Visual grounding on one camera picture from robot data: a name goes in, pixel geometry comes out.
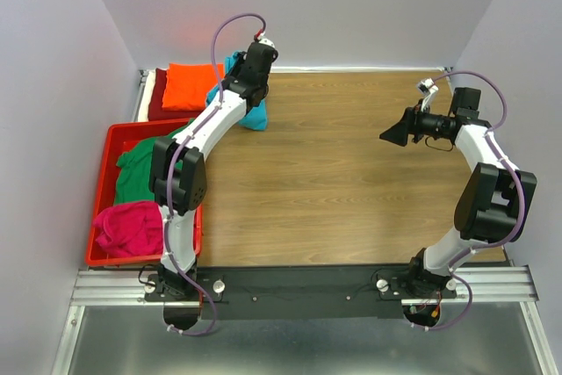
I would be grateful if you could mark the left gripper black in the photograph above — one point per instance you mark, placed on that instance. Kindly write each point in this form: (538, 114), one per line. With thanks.
(242, 65)

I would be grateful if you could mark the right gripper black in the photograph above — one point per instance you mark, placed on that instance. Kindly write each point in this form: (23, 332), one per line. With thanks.
(409, 124)

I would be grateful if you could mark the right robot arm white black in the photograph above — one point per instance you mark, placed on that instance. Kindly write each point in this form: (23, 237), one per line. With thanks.
(494, 205)

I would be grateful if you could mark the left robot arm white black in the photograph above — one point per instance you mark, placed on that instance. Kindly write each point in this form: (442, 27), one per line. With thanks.
(178, 175)

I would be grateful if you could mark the folded orange t shirt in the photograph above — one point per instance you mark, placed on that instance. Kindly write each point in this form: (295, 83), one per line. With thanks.
(187, 87)

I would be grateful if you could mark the folded white t shirt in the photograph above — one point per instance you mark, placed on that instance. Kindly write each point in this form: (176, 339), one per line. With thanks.
(146, 91)

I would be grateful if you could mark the folded dark red t shirt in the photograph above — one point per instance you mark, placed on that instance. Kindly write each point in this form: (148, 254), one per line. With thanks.
(155, 108)

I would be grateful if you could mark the red plastic bin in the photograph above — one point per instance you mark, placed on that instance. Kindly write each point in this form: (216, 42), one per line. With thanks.
(115, 144)

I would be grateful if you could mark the green t shirt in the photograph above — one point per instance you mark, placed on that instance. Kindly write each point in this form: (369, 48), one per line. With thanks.
(134, 164)

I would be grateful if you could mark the magenta t shirt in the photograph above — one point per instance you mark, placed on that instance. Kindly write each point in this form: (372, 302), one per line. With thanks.
(130, 230)

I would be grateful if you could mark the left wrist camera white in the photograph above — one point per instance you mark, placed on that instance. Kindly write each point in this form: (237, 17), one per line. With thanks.
(266, 42)

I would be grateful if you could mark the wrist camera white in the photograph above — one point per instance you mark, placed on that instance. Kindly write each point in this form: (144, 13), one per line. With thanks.
(266, 42)
(428, 88)

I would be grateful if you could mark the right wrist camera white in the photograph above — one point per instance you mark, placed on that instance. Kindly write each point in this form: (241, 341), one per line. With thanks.
(428, 88)

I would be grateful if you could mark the aluminium frame rail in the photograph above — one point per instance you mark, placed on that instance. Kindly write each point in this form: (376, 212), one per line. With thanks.
(491, 327)

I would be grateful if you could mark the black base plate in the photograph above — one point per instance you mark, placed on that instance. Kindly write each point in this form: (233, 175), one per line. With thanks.
(291, 293)

